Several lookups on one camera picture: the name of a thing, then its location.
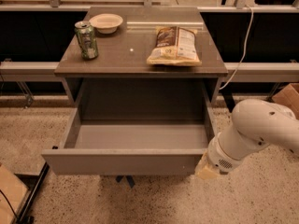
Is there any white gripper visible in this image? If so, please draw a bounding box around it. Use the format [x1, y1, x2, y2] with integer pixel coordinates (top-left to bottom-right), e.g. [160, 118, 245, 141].
[194, 137, 243, 180]

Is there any grey top drawer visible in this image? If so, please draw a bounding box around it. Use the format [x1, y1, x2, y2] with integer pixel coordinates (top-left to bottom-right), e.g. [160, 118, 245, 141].
[42, 78, 217, 175]

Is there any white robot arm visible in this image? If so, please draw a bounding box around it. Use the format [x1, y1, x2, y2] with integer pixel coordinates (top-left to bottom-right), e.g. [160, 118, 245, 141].
[195, 99, 299, 179]

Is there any cardboard box right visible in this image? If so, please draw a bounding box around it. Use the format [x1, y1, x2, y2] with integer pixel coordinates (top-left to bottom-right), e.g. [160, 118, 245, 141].
[272, 83, 299, 119]

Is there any cardboard box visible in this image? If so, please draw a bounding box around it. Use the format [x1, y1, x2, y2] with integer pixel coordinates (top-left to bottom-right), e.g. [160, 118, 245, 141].
[0, 164, 28, 224]
[272, 83, 299, 119]

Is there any brown chip bag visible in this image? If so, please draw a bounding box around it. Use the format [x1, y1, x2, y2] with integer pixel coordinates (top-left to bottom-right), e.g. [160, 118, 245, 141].
[147, 26, 202, 66]

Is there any white paper bowl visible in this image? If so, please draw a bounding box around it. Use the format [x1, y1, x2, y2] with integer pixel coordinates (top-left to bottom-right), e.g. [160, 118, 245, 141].
[90, 14, 123, 35]

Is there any green soda can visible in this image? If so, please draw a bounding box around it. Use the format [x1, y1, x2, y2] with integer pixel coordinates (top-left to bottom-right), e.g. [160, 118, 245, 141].
[75, 21, 98, 60]

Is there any cardboard box lower left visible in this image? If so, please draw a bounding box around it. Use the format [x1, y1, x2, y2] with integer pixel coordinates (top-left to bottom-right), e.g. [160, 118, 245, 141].
[0, 164, 28, 224]

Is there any white cable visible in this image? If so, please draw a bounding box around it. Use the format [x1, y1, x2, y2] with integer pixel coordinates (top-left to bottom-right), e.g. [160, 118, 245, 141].
[218, 5, 255, 91]

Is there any black metal frame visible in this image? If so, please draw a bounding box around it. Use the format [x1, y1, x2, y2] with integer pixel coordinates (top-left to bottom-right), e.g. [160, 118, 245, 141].
[13, 162, 50, 224]

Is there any grey metal rail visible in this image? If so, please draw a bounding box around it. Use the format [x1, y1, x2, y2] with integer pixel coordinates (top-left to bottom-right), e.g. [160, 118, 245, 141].
[0, 62, 299, 83]

